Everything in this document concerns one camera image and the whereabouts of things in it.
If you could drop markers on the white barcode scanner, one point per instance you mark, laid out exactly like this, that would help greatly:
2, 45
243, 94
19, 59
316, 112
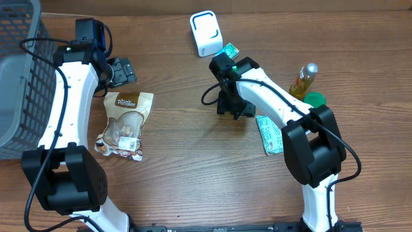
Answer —
206, 33

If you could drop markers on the grey plastic mesh basket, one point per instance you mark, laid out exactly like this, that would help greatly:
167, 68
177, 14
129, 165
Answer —
27, 83

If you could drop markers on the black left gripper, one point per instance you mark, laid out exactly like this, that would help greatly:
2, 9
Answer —
121, 72

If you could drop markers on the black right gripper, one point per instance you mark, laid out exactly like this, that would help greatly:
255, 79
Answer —
227, 107

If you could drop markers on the teal white box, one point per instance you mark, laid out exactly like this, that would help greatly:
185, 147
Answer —
270, 134

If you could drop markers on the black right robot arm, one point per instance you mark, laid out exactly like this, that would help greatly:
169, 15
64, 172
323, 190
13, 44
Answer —
312, 145

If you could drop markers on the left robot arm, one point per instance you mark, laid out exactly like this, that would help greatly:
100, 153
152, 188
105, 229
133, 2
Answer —
64, 176

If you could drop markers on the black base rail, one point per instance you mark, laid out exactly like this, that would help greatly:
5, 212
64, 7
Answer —
225, 229

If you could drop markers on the green lid jar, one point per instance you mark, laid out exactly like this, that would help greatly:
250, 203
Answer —
315, 99

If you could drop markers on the yellow oil bottle silver cap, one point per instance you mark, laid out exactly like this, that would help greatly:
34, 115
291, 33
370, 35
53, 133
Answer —
303, 81

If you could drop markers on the white packet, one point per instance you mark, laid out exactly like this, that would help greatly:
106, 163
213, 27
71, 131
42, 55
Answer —
126, 113

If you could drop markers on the teal tissue packet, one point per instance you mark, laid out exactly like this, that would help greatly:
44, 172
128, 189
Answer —
230, 50

